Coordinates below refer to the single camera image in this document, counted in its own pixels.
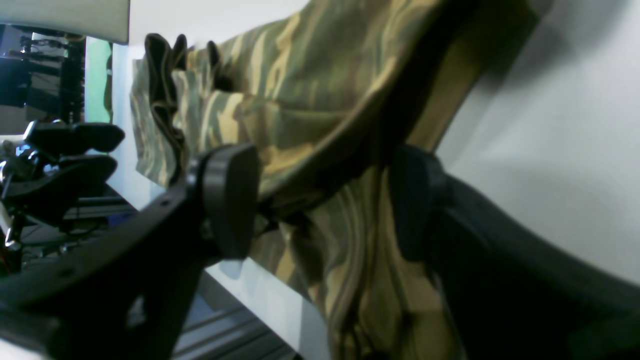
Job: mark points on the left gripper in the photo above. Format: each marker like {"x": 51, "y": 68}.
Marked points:
{"x": 27, "y": 191}

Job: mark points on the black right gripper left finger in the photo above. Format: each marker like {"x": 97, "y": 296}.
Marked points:
{"x": 126, "y": 296}

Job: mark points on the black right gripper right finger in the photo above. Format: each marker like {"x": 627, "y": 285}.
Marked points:
{"x": 510, "y": 294}

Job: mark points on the camouflage T-shirt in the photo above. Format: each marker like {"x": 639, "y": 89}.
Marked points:
{"x": 325, "y": 94}

